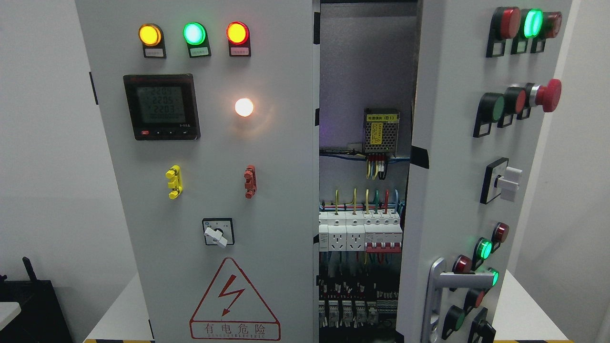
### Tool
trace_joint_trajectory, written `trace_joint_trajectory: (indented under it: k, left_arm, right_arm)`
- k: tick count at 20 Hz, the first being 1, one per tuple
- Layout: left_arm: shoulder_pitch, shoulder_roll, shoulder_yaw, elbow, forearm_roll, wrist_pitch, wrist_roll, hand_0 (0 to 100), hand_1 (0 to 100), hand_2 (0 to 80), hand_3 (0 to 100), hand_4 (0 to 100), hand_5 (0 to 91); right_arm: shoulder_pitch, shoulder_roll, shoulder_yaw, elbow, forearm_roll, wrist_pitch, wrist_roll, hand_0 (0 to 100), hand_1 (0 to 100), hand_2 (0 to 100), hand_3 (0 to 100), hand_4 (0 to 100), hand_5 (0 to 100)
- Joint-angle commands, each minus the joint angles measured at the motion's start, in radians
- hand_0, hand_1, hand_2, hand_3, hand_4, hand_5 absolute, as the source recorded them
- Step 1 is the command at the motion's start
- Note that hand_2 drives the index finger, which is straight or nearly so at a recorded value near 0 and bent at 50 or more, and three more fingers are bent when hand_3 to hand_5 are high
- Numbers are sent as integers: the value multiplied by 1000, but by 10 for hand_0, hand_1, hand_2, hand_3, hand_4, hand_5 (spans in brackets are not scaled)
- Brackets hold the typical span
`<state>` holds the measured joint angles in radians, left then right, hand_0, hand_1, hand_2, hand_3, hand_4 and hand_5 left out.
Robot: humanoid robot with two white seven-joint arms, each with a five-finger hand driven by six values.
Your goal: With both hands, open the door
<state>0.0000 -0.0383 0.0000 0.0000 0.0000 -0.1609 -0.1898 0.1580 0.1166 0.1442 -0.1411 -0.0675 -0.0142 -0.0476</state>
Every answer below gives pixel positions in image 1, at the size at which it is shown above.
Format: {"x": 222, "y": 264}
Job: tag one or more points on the grey cabinet door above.
{"x": 474, "y": 59}
{"x": 274, "y": 230}

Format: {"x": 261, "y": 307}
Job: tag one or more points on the yellow terminal connector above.
{"x": 174, "y": 181}

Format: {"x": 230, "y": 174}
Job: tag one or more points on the silver door handle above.
{"x": 437, "y": 324}

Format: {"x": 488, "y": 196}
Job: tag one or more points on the lower relay terminal row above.
{"x": 352, "y": 304}

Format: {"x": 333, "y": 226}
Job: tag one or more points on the yellow indicator lamp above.
{"x": 153, "y": 42}

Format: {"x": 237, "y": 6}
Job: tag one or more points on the red electric hazard sign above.
{"x": 232, "y": 309}

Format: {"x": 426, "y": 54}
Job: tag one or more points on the black box at left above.
{"x": 41, "y": 319}

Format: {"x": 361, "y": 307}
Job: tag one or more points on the metal mesh power supply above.
{"x": 381, "y": 126}

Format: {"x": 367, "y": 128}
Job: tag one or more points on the white socket breaker row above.
{"x": 360, "y": 231}

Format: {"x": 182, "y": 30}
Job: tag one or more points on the red terminal connector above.
{"x": 250, "y": 183}

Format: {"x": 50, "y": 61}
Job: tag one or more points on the black digital power meter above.
{"x": 162, "y": 107}

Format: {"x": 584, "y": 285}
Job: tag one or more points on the white glowing lamp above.
{"x": 244, "y": 107}

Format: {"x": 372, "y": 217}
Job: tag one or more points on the red emergency stop button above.
{"x": 547, "y": 96}

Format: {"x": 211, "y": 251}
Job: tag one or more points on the green indicator lamp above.
{"x": 197, "y": 41}

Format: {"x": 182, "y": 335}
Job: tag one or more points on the red indicator lamp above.
{"x": 238, "y": 39}

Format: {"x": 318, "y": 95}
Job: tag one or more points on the white right door selector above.
{"x": 500, "y": 180}

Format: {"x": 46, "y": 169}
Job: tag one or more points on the white rotary selector switch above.
{"x": 218, "y": 231}

